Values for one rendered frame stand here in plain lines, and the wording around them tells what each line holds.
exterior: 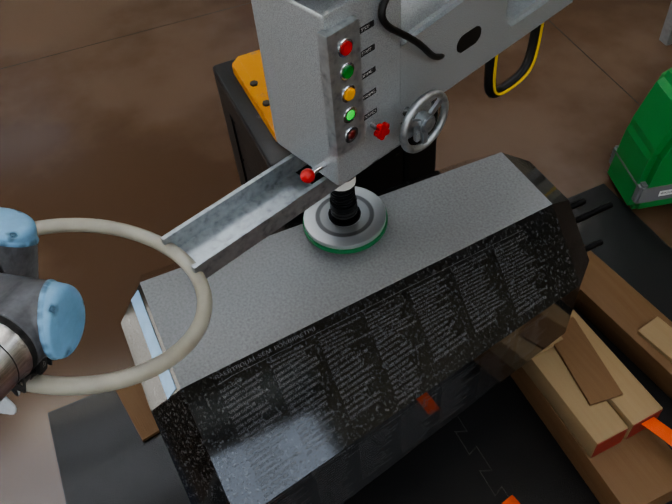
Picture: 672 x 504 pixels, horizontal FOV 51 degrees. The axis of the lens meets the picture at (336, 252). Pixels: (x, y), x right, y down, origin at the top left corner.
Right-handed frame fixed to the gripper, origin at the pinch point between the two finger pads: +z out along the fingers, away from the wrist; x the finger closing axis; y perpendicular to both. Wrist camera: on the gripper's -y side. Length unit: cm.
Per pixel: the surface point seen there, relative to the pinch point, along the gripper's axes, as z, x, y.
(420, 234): -3, 90, 56
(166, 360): -7.3, 14.0, 22.0
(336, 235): -1, 79, 36
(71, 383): -7.5, 2.3, 11.4
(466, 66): -46, 96, 53
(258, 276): 12, 69, 21
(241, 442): 34, 37, 33
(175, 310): 20, 56, 6
